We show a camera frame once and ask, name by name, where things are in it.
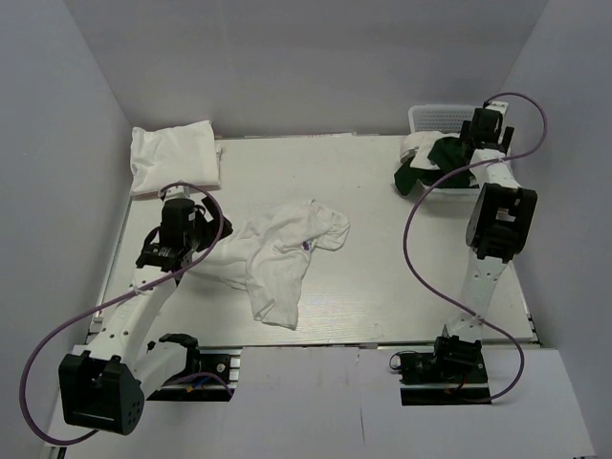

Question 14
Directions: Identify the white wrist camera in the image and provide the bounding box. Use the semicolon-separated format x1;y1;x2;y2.
483;100;509;117
158;183;190;202

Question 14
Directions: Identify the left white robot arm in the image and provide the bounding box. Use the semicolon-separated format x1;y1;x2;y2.
58;191;232;435

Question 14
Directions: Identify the folded white t shirt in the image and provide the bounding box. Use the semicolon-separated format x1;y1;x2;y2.
130;120;221;196

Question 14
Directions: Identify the white graphic t shirt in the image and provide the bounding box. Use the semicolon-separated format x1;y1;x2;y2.
191;200;350;330

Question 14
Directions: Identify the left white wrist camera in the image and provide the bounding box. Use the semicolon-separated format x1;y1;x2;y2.
158;183;190;202

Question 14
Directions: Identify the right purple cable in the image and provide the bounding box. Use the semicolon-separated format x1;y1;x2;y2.
402;91;548;404

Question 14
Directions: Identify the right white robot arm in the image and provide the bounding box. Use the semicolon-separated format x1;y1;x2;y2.
443;101;537;342

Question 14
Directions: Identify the white plastic laundry basket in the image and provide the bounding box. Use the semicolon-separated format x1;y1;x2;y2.
407;104;479;202

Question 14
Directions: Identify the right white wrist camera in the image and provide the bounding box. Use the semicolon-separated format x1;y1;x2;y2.
483;100;509;117

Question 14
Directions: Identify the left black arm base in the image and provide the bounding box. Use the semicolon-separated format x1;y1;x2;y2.
142;333;239;402

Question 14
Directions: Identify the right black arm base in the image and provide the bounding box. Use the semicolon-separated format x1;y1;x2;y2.
389;336;492;406

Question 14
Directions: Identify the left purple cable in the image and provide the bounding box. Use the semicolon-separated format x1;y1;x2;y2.
17;180;226;446

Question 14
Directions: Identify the purple cable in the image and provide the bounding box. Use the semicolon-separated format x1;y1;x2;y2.
402;91;548;404
17;180;226;446

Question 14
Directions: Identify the dark green white t shirt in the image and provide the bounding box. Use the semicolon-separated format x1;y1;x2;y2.
394;131;470;196

